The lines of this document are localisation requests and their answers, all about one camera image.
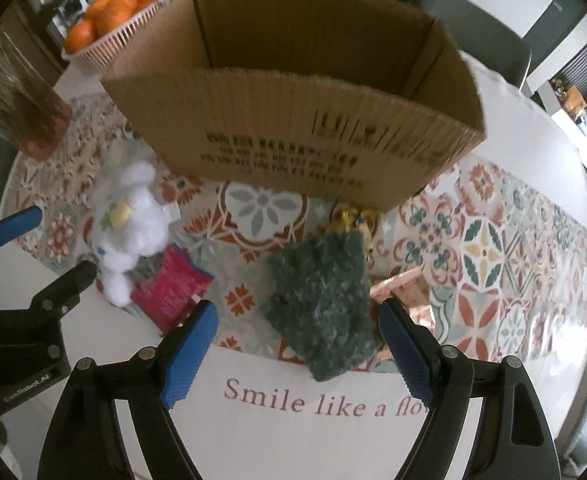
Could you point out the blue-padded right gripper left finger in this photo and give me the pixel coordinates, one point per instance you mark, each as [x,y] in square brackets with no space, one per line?
[84,439]

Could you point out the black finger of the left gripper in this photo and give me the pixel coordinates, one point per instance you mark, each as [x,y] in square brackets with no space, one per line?
[62,295]

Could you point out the dark green fuzzy cloth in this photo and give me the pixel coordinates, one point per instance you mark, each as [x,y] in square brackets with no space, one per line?
[321,305]

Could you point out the brown cardboard box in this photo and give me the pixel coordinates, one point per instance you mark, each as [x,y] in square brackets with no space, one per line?
[364,101]

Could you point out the dark chair right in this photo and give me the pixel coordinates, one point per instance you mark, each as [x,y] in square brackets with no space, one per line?
[483,36]

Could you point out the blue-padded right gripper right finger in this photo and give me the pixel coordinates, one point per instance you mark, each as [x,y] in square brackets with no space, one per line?
[512,441]

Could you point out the white plush toy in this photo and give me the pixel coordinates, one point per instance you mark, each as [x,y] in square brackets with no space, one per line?
[129,224]

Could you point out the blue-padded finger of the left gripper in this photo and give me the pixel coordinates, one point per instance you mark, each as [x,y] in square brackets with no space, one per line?
[19,223]

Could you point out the red snack packet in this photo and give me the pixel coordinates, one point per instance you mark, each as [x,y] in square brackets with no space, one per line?
[169,293]

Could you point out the white floral tablecloth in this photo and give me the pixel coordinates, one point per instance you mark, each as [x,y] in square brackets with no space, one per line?
[501,239]

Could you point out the glass vase dried plants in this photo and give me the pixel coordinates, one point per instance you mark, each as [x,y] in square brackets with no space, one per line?
[33,116]

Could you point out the white basket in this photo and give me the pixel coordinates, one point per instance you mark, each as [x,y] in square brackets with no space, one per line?
[99,54]

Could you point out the white shoe shelf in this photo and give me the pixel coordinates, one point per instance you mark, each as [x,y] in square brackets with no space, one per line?
[67,12]

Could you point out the pink wrapped packet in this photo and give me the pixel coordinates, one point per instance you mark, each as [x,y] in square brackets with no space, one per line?
[412,290]

